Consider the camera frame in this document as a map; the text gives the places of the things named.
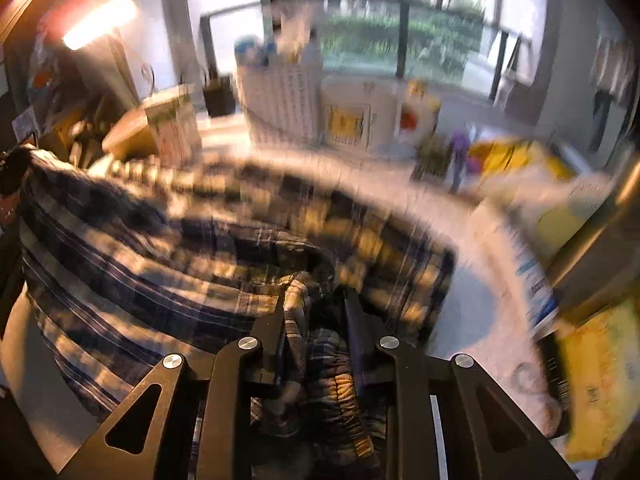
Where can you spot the yellow cartoon bag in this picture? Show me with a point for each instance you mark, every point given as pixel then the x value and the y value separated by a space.
pixel 517 158

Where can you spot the lit desk lamp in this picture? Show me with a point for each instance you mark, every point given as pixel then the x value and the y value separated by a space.
pixel 99 22

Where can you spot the black balcony railing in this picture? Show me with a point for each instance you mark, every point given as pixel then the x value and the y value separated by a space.
pixel 407 39

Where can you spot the small green figurine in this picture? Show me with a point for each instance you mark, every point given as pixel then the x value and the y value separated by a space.
pixel 434 155

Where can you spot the plaid checked pants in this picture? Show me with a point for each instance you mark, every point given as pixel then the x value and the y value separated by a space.
pixel 145 260

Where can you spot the green white milk carton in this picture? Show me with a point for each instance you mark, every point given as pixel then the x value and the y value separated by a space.
pixel 172 121

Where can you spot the steel thermos cup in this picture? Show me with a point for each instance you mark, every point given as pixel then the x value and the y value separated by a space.
pixel 599 263

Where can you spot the white lotion tube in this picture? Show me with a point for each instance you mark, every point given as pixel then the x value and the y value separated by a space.
pixel 518 267

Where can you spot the white plastic basket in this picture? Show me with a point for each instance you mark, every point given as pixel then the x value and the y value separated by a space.
pixel 281 104

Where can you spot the black power adapter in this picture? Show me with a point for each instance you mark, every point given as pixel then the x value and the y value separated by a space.
pixel 219 97

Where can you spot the tan round bowl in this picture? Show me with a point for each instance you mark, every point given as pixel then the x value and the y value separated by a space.
pixel 131 137

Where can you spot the white bear mug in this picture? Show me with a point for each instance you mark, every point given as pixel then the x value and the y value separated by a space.
pixel 378 117

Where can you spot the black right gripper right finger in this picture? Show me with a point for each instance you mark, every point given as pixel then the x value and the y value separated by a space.
pixel 445 419

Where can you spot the yellow tissue pack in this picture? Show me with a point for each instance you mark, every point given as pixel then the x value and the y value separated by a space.
pixel 601 360

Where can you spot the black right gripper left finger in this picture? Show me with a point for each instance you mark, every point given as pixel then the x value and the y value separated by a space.
pixel 188 418

